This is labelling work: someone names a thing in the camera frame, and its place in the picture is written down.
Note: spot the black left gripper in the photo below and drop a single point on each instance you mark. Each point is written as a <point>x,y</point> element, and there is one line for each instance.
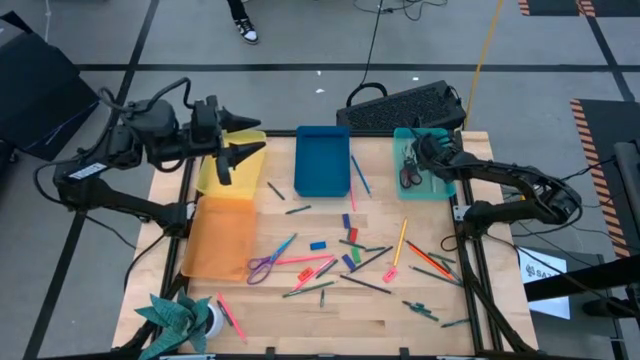
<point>225,172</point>

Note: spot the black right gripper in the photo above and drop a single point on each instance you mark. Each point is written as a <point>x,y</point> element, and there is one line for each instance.
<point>432,152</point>

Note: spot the black and red scissors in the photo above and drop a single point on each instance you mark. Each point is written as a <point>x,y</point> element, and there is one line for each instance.
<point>410,177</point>

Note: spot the yellow plastic bin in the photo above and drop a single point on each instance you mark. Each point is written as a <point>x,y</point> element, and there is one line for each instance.
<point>240,185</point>

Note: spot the short pink pencil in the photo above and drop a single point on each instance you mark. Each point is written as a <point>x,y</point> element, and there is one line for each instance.
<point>353,200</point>

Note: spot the blue plastic bin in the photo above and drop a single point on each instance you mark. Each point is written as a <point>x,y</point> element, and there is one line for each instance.
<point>322,162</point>

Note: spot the red eraser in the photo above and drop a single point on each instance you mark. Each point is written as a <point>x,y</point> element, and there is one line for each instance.
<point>353,235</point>

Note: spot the orange plastic bin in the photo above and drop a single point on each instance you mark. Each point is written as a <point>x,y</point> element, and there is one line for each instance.
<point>220,240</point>

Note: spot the orange pencil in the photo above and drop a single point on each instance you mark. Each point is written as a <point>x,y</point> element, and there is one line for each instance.
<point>429,260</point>

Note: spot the green eraser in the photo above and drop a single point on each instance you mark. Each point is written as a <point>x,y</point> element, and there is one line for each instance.
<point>355,255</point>

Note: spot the pink eraser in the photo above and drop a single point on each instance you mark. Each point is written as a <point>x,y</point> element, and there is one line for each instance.
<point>390,274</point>

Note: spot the dark brown pencil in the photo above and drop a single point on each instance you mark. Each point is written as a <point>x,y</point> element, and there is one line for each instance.
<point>435,276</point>

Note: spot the purple and blue scissors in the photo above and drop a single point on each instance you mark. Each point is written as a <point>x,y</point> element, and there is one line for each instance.
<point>280,252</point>

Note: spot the navy blue pencil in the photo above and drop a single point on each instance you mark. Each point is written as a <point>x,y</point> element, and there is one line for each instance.
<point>365,284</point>

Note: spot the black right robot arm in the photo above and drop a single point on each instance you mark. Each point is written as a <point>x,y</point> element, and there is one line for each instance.
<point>500,172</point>

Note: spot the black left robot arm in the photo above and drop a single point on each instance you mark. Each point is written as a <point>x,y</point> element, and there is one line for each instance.
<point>125,202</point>

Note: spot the teal plastic bin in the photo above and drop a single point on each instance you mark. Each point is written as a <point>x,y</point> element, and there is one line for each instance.
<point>425,194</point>

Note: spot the black perforated case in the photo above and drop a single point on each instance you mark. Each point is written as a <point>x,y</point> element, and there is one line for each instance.
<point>400,107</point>

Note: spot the person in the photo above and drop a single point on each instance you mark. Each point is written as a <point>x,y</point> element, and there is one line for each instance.
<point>247,31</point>

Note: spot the orange eraser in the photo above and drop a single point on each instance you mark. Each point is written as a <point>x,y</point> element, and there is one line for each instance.
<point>305,274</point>

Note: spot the white paper sign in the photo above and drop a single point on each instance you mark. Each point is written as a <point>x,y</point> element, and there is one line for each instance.
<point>542,272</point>

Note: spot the white plant pot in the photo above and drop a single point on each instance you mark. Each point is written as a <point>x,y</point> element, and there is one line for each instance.
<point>216,322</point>

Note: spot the black hazard-striped floor mat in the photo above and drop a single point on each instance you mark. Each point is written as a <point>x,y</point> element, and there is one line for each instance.
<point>555,6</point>
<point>607,120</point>

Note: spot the teal fabric plant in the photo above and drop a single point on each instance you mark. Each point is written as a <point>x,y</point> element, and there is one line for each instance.
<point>172,322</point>

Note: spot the black desk beam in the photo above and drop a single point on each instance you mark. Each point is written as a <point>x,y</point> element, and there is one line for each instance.
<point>575,280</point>

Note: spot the large black box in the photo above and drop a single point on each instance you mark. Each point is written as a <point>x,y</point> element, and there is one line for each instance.
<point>40,95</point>

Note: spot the grey padded bar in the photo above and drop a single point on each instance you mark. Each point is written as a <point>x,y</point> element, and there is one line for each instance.
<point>627,175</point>

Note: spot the black stand base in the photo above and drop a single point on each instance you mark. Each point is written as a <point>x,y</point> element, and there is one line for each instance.
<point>607,307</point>

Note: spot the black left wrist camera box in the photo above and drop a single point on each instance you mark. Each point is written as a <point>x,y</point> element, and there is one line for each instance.
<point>204,122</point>

